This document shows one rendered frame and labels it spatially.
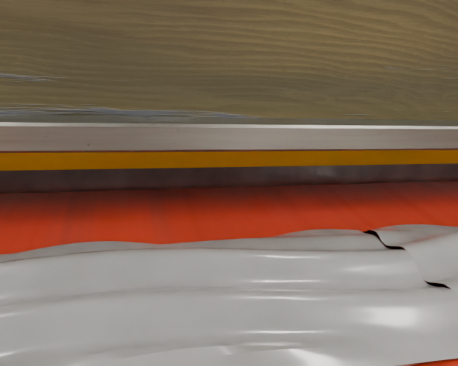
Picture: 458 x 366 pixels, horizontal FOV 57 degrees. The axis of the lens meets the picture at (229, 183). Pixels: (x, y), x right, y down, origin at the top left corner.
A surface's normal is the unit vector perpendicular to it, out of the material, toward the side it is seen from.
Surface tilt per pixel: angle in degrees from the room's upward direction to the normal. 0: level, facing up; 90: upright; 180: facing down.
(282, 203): 32
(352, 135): 56
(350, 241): 24
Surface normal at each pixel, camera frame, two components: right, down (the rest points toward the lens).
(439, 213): 0.07, -0.92
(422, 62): 0.23, 0.36
